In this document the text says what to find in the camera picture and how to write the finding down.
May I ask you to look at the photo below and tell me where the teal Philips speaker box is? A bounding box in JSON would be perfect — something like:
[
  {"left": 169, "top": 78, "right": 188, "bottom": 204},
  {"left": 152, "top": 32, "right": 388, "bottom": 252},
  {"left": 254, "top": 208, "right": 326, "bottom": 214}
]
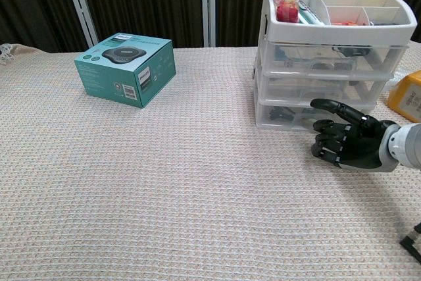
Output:
[{"left": 74, "top": 32, "right": 177, "bottom": 109}]

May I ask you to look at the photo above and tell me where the black oblong gadget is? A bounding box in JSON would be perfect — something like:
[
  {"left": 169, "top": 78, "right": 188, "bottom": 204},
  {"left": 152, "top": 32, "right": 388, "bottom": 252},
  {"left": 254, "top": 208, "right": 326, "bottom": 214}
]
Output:
[{"left": 332, "top": 46, "right": 371, "bottom": 57}]

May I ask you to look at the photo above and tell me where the yellow corgi tissue box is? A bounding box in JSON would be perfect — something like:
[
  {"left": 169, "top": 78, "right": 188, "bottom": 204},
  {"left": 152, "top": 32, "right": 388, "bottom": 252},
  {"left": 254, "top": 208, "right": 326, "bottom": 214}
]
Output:
[{"left": 386, "top": 70, "right": 421, "bottom": 123}]

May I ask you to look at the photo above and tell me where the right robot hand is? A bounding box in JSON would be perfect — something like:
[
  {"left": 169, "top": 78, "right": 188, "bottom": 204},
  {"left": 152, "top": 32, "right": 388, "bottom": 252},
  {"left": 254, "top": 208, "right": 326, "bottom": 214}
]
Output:
[{"left": 310, "top": 98, "right": 395, "bottom": 172}]

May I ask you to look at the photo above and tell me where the green pen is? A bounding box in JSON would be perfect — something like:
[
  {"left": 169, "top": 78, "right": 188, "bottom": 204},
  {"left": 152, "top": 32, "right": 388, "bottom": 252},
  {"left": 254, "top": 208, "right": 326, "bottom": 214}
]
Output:
[{"left": 297, "top": 7, "right": 325, "bottom": 26}]

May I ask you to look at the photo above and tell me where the beige woven tablecloth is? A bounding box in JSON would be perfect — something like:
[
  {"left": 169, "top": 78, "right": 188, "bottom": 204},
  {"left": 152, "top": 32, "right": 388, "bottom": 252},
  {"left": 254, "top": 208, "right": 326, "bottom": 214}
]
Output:
[{"left": 0, "top": 43, "right": 421, "bottom": 281}]

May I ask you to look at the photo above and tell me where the red packaged snack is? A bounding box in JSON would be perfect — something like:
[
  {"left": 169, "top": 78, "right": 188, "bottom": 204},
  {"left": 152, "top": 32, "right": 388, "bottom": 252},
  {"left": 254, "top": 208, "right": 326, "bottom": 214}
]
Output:
[{"left": 275, "top": 0, "right": 299, "bottom": 22}]

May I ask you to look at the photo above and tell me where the clear bottom drawer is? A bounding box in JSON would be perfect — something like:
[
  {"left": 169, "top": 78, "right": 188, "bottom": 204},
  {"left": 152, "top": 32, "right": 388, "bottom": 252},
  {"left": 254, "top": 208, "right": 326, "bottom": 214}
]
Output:
[{"left": 256, "top": 99, "right": 376, "bottom": 132}]

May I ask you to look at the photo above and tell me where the clear middle drawer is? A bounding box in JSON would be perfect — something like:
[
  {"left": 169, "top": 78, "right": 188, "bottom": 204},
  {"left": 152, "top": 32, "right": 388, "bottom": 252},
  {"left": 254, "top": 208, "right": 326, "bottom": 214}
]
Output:
[{"left": 262, "top": 75, "right": 395, "bottom": 104}]

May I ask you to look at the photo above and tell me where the black staple remover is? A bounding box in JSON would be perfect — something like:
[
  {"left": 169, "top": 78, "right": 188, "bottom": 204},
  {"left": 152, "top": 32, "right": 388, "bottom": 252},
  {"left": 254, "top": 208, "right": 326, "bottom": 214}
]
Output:
[{"left": 268, "top": 106, "right": 293, "bottom": 122}]

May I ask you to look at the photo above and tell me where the white plastic drawer organizer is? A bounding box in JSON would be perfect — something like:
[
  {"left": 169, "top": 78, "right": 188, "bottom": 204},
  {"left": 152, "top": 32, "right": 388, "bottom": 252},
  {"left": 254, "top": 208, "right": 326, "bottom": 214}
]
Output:
[{"left": 252, "top": 0, "right": 419, "bottom": 132}]

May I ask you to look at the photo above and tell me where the clear top drawer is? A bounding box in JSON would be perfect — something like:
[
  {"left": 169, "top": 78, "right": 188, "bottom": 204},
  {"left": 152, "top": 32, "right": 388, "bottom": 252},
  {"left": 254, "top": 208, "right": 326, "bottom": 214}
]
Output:
[{"left": 262, "top": 42, "right": 409, "bottom": 76}]

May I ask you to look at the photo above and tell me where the clear drawer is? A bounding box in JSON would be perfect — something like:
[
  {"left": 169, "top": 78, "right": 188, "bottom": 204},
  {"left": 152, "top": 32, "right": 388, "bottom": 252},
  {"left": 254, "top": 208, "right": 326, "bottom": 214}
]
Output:
[
  {"left": 262, "top": 42, "right": 409, "bottom": 76},
  {"left": 262, "top": 75, "right": 395, "bottom": 104},
  {"left": 256, "top": 99, "right": 376, "bottom": 132}
]

